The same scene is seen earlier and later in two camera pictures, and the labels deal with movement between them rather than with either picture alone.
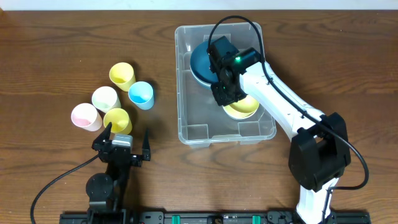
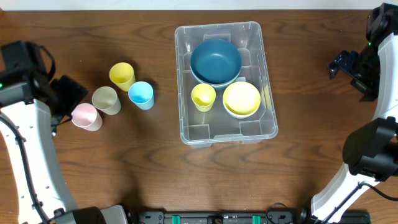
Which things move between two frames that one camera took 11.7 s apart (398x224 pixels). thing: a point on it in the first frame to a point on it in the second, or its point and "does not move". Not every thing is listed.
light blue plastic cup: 142,94 does not move
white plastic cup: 105,98 does not move
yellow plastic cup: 120,123 to 203,96
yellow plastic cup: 122,74 does not move
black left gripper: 134,157 to 69,94
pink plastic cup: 86,116 does not move
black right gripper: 222,98 to 348,66
